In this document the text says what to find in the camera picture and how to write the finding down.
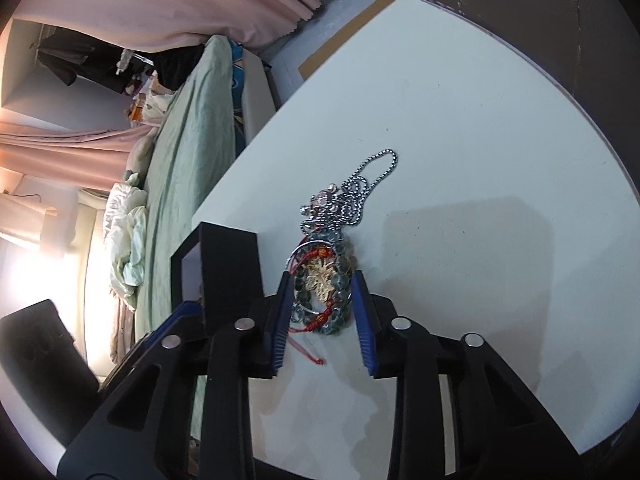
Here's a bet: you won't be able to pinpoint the pink crystal bead bracelet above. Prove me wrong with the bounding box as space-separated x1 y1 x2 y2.
307 187 346 213

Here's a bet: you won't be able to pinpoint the bed with green sheet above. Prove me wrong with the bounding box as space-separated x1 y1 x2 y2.
107 35 247 356

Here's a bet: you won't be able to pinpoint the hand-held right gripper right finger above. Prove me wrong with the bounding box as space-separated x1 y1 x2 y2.
351 271 587 480

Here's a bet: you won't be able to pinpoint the silver ball chain necklace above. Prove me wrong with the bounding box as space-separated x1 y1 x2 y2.
299 148 399 241

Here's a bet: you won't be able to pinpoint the black chair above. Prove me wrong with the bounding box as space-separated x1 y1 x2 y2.
0 299 102 448

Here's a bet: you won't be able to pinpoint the pink curtain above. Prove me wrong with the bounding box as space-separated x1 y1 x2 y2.
0 0 353 191

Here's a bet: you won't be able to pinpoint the grey bead bracelet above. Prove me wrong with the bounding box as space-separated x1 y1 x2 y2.
291 229 359 337

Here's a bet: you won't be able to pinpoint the red string bracelet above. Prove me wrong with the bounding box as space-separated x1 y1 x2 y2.
287 243 347 367

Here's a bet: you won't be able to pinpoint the gold tree pendant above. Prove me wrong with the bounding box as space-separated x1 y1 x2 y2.
304 257 337 302

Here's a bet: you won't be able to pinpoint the black jewelry box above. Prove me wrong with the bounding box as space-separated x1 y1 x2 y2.
170 222 266 330

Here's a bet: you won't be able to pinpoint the white bed board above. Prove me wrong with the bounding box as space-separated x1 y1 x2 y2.
239 47 278 153

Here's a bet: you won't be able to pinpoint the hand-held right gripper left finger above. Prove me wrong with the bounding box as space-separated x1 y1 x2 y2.
57 272 296 480

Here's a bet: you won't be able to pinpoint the dark hanging clothes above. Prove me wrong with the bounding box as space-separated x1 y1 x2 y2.
37 27 203 96

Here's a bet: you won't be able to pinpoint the white crumpled blanket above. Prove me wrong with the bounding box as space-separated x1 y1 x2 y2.
102 172 149 311

